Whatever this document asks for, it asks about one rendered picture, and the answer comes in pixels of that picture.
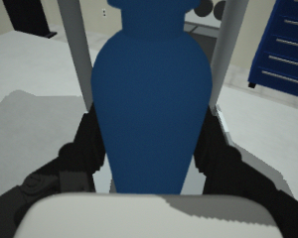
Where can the grey open shelving unit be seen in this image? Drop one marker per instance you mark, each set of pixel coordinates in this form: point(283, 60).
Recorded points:
point(233, 14)

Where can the dark blue bottle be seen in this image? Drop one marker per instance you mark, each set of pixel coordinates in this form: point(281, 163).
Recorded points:
point(151, 84)

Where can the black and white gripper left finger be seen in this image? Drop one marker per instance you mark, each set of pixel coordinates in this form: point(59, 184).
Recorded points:
point(77, 161)

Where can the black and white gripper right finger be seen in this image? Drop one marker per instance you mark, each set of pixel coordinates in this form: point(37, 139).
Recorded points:
point(227, 174)

